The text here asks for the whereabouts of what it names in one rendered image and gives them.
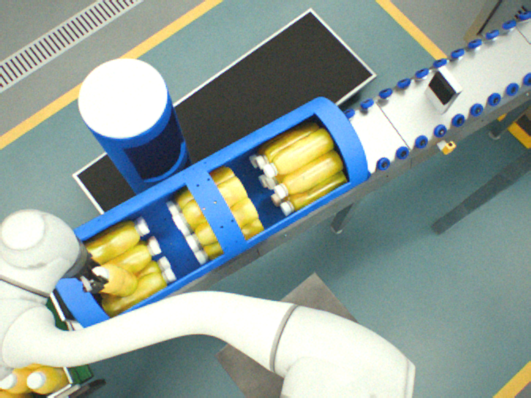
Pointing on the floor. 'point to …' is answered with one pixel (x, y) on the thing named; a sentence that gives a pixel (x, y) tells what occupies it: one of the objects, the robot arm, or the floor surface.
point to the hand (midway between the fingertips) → (95, 273)
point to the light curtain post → (486, 192)
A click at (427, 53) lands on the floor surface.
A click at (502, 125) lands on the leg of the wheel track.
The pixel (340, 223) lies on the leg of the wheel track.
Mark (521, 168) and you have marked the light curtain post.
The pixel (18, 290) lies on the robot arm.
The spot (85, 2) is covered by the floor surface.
